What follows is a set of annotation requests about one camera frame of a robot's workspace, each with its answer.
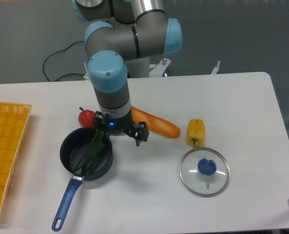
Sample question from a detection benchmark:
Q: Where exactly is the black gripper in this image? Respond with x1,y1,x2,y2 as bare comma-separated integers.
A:
93,111,149,146

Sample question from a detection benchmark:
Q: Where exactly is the glass lid blue knob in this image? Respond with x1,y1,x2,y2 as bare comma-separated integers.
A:
179,147,231,197

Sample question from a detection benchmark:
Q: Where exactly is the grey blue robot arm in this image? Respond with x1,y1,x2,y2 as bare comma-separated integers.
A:
72,0,183,143

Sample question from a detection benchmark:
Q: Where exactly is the green bell pepper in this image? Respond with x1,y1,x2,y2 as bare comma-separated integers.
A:
108,130,124,136

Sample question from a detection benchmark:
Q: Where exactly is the red bell pepper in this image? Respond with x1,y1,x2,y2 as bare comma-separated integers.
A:
78,107,95,127

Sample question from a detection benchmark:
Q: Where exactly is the baguette bread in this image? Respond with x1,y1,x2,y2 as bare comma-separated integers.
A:
131,107,181,139

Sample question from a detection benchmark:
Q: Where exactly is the green onion stalk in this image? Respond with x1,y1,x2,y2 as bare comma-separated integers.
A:
71,130,104,176

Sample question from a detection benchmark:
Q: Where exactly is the yellow bell pepper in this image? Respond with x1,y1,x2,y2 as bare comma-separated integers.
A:
186,119,206,147

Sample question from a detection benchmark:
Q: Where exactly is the yellow woven basket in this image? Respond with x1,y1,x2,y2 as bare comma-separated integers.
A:
0,102,32,213

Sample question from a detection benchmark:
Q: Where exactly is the black pot blue handle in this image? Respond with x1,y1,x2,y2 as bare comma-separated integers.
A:
52,127,113,232

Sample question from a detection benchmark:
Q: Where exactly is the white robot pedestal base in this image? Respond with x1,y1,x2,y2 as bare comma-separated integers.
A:
83,58,172,80

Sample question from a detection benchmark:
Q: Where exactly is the black floor cable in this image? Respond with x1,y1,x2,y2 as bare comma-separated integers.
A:
42,40,89,82

